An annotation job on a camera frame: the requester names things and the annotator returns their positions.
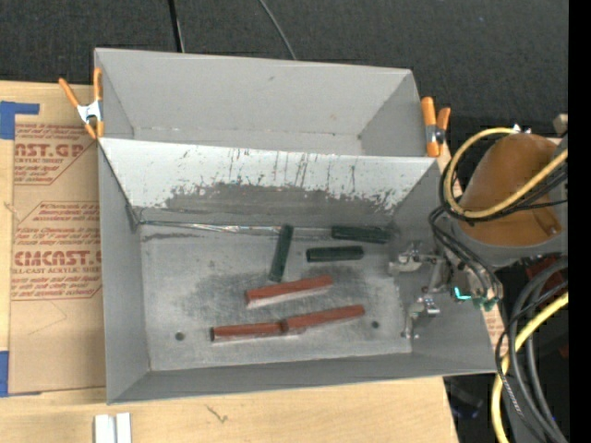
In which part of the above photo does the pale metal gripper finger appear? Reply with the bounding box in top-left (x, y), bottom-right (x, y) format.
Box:
top-left (388, 241), bottom-right (438, 274)
top-left (400, 295), bottom-right (441, 341)

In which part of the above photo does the dark green flat block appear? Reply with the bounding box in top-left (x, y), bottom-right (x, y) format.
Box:
top-left (268, 223), bottom-right (296, 283)
top-left (305, 245), bottom-right (366, 264)
top-left (330, 224), bottom-right (392, 245)

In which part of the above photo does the red-brown flat block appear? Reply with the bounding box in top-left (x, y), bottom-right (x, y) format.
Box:
top-left (209, 321), bottom-right (290, 343)
top-left (244, 274), bottom-right (335, 310)
top-left (280, 304), bottom-right (368, 334)

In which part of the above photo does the grey metal bin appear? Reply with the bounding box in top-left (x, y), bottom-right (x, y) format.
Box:
top-left (93, 47), bottom-right (501, 406)

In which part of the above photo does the brown cardboard board red print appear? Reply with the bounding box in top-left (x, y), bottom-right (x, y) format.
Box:
top-left (0, 79), bottom-right (108, 398)

